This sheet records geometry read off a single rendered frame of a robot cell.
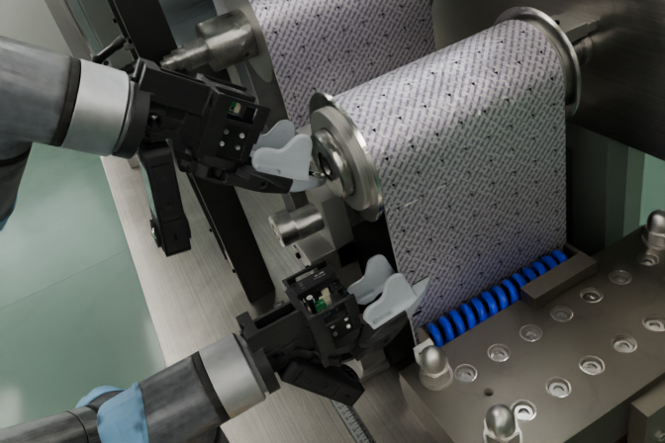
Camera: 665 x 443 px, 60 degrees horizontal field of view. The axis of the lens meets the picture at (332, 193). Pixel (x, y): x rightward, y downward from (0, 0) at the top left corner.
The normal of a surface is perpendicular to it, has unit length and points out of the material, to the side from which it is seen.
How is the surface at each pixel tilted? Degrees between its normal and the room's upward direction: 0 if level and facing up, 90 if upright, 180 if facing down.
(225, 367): 30
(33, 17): 90
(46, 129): 107
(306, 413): 0
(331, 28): 92
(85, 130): 101
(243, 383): 61
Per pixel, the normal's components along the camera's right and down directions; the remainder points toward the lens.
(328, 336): 0.44, 0.42
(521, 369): -0.23, -0.80
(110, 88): 0.58, -0.35
